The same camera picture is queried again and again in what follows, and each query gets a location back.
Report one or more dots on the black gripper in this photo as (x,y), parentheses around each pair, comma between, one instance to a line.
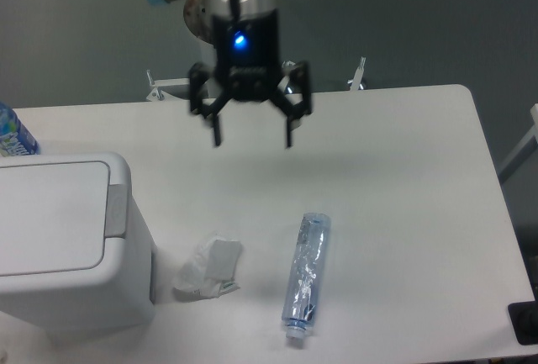
(248,69)

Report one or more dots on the white push-lid trash can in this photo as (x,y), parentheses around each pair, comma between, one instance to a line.
(76,252)

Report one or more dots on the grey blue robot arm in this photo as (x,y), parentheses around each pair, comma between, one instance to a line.
(235,9)

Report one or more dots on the crumpled white paper wrapper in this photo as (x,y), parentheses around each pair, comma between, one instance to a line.
(209,272)

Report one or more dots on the crushed clear plastic bottle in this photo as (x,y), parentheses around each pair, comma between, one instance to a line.
(305,276)

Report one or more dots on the blue labelled water bottle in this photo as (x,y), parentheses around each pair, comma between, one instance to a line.
(16,140)

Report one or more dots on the black clamp at table edge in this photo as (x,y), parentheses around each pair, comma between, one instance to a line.
(523,317)

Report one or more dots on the white frame at right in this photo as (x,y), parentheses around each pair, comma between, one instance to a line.
(521,152)

